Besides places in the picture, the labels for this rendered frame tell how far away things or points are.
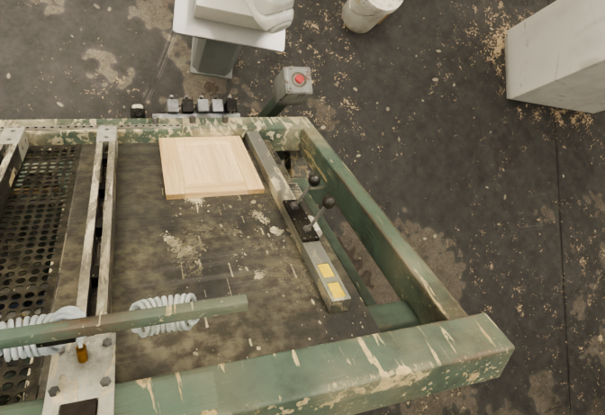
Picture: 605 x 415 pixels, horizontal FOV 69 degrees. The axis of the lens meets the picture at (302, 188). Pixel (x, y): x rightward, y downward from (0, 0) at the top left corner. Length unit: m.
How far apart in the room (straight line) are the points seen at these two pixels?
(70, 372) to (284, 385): 0.35
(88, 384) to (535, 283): 3.33
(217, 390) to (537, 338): 3.20
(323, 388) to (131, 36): 2.42
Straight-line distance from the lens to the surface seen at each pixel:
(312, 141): 1.77
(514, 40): 3.89
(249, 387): 0.83
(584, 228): 4.19
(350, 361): 0.89
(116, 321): 0.72
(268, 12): 1.83
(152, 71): 2.82
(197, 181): 1.50
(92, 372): 0.87
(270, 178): 1.49
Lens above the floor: 2.63
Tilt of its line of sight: 70 degrees down
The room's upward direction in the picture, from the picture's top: 68 degrees clockwise
